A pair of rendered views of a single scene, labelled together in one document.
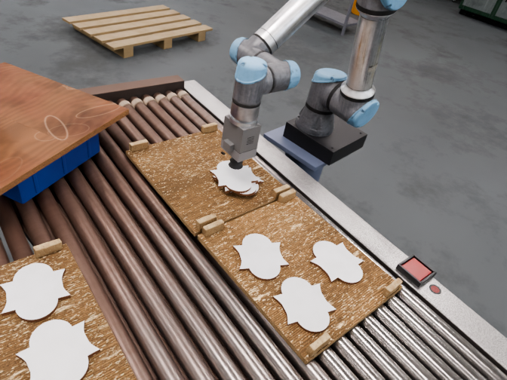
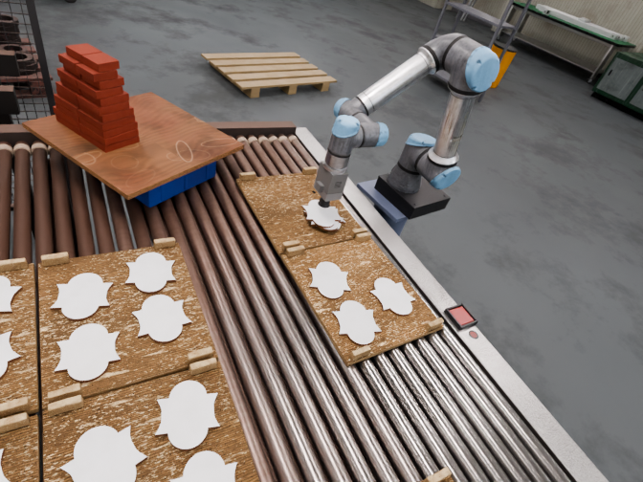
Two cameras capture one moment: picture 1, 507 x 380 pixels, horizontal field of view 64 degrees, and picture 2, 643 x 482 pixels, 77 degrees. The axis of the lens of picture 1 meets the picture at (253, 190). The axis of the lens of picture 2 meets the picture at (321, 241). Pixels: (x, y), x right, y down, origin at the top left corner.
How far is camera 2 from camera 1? 23 cm
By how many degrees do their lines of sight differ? 5
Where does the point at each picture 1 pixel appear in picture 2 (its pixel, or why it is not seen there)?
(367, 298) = (410, 329)
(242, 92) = (336, 143)
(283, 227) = (353, 261)
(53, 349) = (158, 315)
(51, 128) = (180, 151)
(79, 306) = (181, 289)
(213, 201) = (299, 230)
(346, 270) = (398, 304)
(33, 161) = (163, 175)
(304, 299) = (357, 318)
